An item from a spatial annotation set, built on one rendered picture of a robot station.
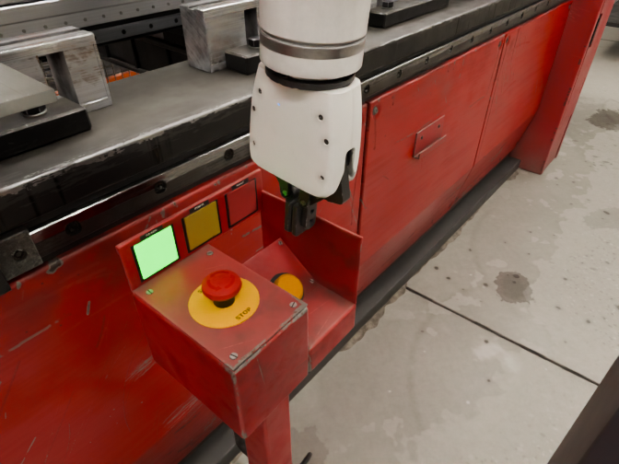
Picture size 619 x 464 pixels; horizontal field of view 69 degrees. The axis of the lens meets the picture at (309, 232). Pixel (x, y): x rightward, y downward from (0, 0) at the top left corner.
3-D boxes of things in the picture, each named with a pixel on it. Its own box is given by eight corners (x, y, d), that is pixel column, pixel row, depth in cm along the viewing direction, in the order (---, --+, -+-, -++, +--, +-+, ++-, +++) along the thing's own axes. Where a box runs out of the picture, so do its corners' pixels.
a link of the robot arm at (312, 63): (232, 23, 35) (234, 62, 37) (321, 55, 31) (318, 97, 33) (302, 5, 40) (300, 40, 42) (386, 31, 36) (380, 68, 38)
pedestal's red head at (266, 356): (244, 442, 47) (225, 326, 36) (152, 360, 55) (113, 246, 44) (355, 327, 59) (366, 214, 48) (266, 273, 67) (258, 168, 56)
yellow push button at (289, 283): (282, 313, 56) (289, 308, 54) (262, 289, 56) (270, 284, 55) (302, 296, 58) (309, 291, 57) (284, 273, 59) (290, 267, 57)
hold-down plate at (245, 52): (248, 75, 73) (246, 56, 71) (225, 69, 76) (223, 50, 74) (356, 38, 91) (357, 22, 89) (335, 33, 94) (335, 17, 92)
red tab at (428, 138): (418, 159, 118) (423, 134, 114) (412, 157, 119) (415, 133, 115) (445, 140, 127) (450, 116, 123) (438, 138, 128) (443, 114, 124)
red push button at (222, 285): (223, 326, 45) (218, 300, 42) (197, 307, 47) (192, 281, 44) (252, 303, 47) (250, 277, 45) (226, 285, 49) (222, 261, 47)
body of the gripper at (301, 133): (233, 48, 37) (239, 166, 44) (332, 87, 32) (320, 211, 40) (294, 30, 42) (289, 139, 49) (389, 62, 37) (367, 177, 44)
